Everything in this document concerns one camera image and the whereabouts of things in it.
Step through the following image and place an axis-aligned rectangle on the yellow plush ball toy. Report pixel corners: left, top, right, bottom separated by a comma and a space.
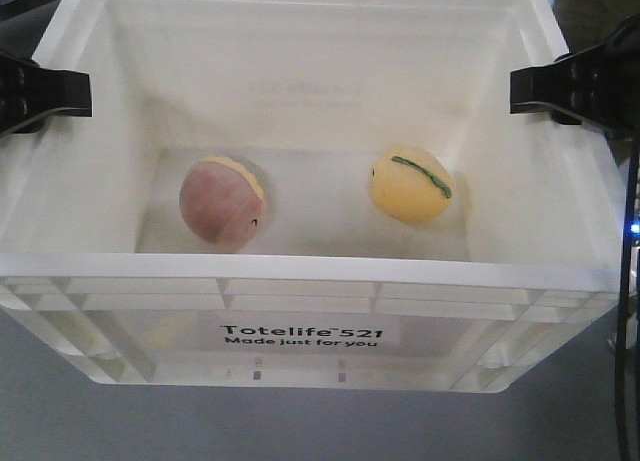
368, 145, 455, 224

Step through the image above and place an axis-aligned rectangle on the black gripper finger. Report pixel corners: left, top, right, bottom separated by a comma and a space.
509, 18, 639, 134
1, 50, 92, 136

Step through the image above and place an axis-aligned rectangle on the black cable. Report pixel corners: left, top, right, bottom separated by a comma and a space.
612, 130, 640, 461

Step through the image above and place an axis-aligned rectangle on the white plastic tote box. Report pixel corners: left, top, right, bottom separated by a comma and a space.
1, 0, 624, 393

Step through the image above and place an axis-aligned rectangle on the pink plush ball toy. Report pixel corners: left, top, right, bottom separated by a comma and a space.
179, 155, 266, 251

